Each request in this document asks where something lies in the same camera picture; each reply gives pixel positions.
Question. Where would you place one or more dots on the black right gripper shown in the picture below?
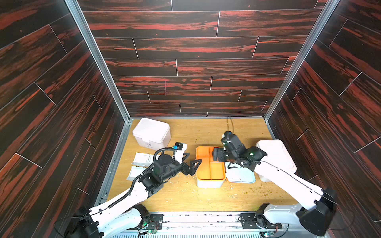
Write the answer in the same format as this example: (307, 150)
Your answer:
(222, 154)

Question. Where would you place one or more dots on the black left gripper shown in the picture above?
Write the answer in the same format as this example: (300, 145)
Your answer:
(190, 170)

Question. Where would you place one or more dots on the white orange-trimmed medicine chest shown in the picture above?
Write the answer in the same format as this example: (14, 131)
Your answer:
(234, 174)

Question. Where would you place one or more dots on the white gauze packet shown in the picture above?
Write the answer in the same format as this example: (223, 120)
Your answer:
(142, 159)
(134, 172)

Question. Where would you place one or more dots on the pink medicine chest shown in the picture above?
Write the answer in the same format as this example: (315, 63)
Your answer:
(152, 134)

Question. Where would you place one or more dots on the orange tray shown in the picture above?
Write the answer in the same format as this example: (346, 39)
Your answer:
(209, 171)

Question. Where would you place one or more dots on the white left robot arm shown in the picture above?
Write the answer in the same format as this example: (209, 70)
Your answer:
(126, 211)

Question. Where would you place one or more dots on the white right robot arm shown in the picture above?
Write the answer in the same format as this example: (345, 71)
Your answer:
(315, 206)

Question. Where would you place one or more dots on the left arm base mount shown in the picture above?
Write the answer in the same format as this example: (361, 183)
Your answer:
(150, 225)

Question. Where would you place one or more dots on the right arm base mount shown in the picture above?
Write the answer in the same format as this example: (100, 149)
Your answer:
(250, 221)

